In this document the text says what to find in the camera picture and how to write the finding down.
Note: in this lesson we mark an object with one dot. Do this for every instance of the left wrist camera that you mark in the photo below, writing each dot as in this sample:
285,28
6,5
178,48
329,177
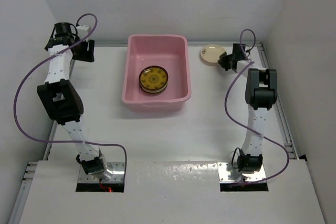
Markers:
83,30

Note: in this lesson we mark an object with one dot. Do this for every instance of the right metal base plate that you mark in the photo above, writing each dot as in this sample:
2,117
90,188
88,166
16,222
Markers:
229,175

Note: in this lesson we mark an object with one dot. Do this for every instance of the yellow patterned plate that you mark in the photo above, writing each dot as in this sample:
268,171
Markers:
153,79

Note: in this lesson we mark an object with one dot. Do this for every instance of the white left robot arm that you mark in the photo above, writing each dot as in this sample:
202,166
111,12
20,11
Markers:
61,100

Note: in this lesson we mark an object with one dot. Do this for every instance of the cream plate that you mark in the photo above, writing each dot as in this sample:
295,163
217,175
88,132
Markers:
210,54

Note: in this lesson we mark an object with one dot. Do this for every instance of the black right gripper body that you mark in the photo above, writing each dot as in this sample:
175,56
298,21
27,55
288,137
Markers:
226,61

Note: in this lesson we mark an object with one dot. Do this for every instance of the aluminium table frame rail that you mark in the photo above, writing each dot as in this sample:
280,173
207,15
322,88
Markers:
189,143

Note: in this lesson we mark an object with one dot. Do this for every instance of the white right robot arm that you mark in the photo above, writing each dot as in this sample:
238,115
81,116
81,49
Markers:
261,93

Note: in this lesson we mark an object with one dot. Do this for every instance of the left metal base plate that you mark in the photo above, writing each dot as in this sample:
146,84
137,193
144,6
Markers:
113,175

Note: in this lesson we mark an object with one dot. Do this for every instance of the metal base plate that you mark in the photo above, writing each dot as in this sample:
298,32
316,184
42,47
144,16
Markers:
113,175
229,175

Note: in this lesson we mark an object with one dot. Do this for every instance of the pink plastic bin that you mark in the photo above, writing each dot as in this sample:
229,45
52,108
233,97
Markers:
167,51

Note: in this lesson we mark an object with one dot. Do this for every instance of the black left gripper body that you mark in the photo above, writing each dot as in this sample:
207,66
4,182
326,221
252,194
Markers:
81,53

